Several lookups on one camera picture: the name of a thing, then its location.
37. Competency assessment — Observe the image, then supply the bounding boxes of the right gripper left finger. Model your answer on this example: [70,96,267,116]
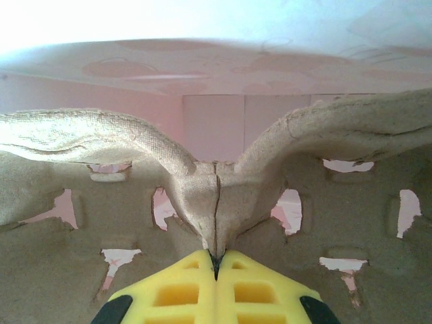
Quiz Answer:
[90,250,217,324]

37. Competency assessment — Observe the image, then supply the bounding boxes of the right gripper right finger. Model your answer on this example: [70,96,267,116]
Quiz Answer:
[215,250,335,324]

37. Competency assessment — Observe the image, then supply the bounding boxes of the brown pulp cup carrier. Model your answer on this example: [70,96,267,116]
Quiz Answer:
[0,88,432,324]

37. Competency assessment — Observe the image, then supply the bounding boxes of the white red paper gift bag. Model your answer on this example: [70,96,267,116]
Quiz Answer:
[0,0,432,310]

